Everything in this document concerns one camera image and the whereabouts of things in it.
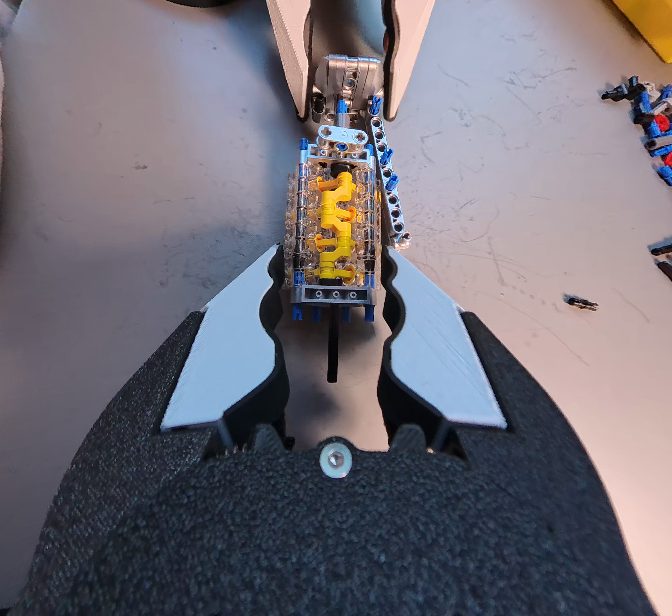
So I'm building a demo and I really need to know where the grey beam with motor block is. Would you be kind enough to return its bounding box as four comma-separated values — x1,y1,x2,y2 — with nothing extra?
312,53,414,253

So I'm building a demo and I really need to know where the clear engine block yellow crankshaft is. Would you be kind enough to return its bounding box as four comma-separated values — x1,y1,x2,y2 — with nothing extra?
283,124,383,383

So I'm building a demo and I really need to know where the pile of mixed brick parts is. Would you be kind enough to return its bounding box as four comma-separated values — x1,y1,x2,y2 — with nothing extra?
601,75,672,282

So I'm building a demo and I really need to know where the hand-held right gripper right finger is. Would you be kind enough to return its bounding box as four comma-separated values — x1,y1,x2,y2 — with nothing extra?
378,246,509,450

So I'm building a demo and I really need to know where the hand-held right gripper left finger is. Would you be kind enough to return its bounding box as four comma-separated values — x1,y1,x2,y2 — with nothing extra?
159,244,291,446

